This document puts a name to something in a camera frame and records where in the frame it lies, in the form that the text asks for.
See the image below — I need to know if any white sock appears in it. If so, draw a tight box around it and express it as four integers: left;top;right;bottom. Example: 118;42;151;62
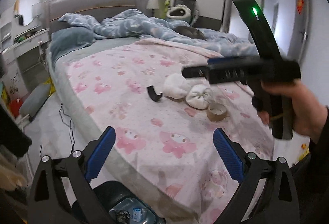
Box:
163;73;197;100
185;84;214;110

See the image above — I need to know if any clear plastic wrap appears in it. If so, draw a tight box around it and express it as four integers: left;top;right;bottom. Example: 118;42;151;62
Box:
109;198;158;223

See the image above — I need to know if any dark green trash bin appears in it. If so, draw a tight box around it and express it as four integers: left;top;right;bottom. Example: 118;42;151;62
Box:
70;180;166;224

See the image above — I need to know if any right hand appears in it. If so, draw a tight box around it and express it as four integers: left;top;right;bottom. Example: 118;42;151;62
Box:
262;80;328;143

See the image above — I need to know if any grey fleece bed sheet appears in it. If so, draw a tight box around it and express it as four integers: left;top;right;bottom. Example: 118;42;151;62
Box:
46;36;196;224

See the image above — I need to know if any grey cat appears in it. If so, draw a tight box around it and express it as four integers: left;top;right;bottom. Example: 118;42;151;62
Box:
174;26;206;40

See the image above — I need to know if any brown tape roll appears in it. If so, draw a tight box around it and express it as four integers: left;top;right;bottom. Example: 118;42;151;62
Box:
206;103;228;122

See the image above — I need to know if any pink patterned blanket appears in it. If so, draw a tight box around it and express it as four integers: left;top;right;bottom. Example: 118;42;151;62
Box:
56;38;273;223

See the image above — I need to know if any white cat bed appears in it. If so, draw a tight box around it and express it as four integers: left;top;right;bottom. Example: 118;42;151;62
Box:
166;4;191;23

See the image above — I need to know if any door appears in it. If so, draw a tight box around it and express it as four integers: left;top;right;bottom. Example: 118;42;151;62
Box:
262;0;310;63

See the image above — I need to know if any black curved plastic piece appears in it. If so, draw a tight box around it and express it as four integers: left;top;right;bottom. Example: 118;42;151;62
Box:
147;86;163;102

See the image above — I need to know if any small blue box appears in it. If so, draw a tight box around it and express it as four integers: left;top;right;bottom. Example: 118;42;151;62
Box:
132;208;145;222

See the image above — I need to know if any grey cushion on floor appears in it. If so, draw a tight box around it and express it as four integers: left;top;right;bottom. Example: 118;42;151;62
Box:
19;84;51;122

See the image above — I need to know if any bedside lamp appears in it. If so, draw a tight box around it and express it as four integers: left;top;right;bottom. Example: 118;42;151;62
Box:
146;0;159;17

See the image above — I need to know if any black dark hanging garment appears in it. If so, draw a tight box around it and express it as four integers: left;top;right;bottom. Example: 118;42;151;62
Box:
0;106;32;158

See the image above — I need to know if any red box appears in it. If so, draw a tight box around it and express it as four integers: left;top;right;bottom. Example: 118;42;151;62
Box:
9;98;23;118

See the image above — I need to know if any blue patterned duvet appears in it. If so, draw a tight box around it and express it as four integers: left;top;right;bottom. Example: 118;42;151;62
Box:
58;9;258;57

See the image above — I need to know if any blue grey pillow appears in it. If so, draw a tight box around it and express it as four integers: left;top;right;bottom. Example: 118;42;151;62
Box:
50;27;96;65

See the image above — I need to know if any grey bed headboard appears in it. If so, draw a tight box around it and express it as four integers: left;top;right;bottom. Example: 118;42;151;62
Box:
45;0;139;33

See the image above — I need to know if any white dressing table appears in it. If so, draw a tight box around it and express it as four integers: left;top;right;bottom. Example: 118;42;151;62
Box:
1;4;49;100

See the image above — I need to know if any round mirror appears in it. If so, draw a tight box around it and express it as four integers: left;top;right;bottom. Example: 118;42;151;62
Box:
14;0;41;26

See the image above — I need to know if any black cable on floor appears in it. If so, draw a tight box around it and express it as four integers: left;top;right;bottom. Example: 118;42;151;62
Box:
38;103;76;158

